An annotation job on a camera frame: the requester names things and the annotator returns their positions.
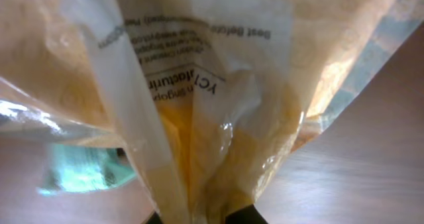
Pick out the teal packet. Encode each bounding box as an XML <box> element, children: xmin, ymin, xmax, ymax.
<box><xmin>38</xmin><ymin>144</ymin><xmax>136</xmax><ymax>196</ymax></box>

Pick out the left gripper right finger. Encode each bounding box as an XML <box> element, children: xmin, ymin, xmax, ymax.
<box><xmin>225</xmin><ymin>205</ymin><xmax>268</xmax><ymax>224</ymax></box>

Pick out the beige snack bag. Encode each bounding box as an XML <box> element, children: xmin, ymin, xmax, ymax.
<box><xmin>1</xmin><ymin>0</ymin><xmax>423</xmax><ymax>223</ymax></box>

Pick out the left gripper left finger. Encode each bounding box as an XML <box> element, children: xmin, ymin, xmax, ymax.
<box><xmin>144</xmin><ymin>212</ymin><xmax>163</xmax><ymax>224</ymax></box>

